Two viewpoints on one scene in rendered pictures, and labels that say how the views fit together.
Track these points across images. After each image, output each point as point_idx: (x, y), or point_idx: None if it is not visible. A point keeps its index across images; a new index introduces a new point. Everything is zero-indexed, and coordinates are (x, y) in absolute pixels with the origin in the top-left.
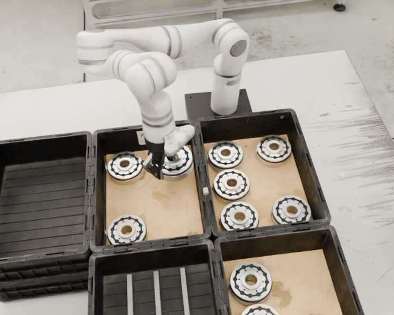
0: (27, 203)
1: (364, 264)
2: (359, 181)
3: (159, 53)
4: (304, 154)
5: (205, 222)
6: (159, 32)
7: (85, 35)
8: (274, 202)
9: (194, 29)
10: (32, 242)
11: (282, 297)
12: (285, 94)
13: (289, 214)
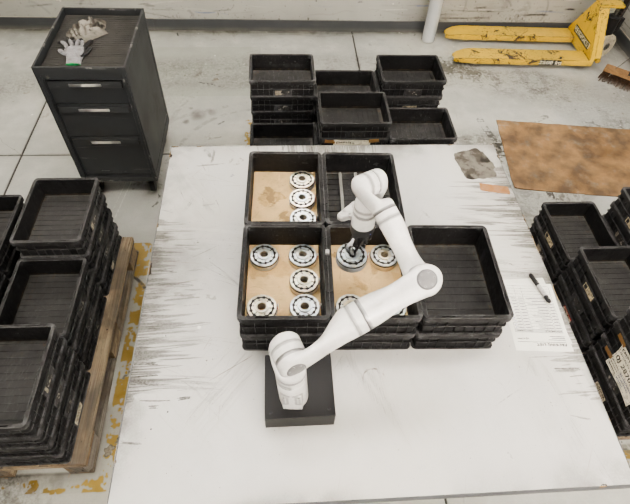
0: (466, 293)
1: (216, 258)
2: (187, 319)
3: (364, 182)
4: (243, 273)
5: (329, 233)
6: (365, 301)
7: (432, 266)
8: (272, 271)
9: (328, 327)
10: (452, 264)
11: (284, 215)
12: (215, 435)
13: (266, 250)
